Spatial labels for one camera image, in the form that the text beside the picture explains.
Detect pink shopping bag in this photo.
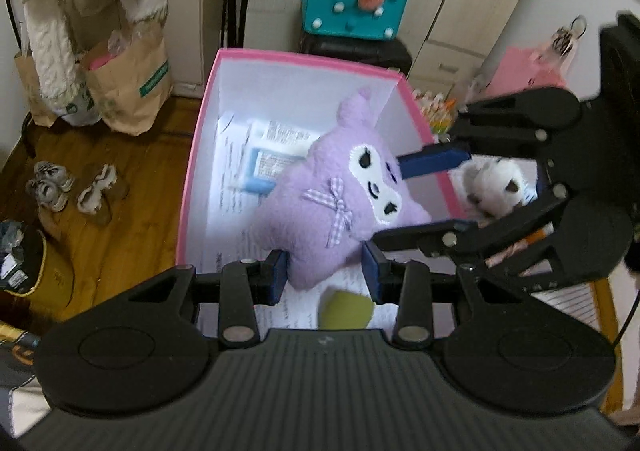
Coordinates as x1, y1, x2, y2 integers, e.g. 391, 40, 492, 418
487, 45, 568, 97

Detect black plastic bag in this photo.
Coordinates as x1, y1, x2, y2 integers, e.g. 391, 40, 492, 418
0, 218, 47, 297

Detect pink cardboard box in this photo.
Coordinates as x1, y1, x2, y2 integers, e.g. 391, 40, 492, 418
176, 48, 468, 332

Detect colourful gift bag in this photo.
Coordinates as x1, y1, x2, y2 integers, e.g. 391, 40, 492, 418
412, 88, 458, 142

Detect paper bag green print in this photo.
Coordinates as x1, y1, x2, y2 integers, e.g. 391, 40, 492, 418
81, 34, 174, 137

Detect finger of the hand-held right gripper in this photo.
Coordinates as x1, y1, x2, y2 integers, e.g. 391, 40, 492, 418
372, 181, 571, 282
398, 86, 583, 179

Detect green soft ball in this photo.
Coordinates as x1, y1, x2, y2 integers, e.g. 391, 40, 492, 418
317, 287, 373, 330

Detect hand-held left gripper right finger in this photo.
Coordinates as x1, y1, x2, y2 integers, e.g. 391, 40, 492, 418
362, 241, 538, 351

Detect grey white cloth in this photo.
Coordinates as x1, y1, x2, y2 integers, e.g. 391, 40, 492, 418
0, 321, 51, 437

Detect purple plush toy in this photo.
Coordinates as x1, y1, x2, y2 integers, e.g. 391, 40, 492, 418
247, 86, 431, 291

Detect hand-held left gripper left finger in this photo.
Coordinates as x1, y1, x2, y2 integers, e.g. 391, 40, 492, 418
100, 249, 291, 349

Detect black hair ties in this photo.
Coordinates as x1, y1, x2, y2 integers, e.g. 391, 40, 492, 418
552, 15, 588, 54

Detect blue white tissue packet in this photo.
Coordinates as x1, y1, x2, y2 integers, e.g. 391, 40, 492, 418
229, 118, 321, 194

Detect panda plush toy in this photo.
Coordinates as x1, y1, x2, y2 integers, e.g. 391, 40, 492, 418
450, 156, 538, 222

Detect black suitcase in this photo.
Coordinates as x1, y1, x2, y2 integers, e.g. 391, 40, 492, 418
300, 31, 412, 77

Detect black cable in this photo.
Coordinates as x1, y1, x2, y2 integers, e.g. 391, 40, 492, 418
612, 281, 640, 352

